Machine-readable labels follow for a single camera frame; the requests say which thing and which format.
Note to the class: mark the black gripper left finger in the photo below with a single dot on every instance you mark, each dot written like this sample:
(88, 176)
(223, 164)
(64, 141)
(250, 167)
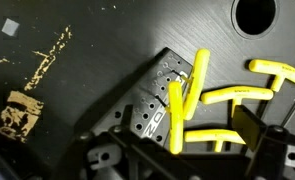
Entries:
(127, 116)

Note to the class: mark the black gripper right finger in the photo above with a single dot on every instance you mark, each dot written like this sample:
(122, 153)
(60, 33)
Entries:
(248, 128)

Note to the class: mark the black hex key holder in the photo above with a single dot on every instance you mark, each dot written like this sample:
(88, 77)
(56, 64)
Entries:
(143, 100)

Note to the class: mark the grey square tape piece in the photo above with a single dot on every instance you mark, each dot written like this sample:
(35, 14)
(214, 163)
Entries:
(10, 26)

